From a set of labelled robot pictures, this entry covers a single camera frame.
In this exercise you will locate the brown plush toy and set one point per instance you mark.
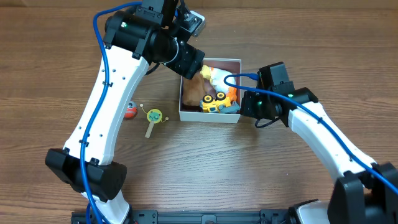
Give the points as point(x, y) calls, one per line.
point(193, 90)

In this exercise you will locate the white plush duck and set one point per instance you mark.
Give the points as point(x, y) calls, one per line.
point(216, 78)

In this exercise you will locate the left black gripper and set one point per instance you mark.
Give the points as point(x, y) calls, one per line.
point(193, 66)

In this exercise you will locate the yellow cat rattle drum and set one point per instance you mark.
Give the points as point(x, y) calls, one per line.
point(154, 116)

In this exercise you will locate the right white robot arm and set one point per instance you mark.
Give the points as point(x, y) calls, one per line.
point(364, 191)

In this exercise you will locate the yellow toy crane truck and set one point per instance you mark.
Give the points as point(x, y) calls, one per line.
point(221, 104)

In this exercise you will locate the red ball toy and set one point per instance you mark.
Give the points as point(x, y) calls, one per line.
point(131, 110)

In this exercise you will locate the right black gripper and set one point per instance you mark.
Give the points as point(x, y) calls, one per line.
point(249, 104)

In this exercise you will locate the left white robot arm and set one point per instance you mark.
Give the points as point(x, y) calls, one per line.
point(139, 36)

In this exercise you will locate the white box pink interior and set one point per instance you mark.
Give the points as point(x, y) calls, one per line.
point(194, 113)

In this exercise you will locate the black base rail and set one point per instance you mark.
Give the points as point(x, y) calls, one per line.
point(257, 217)

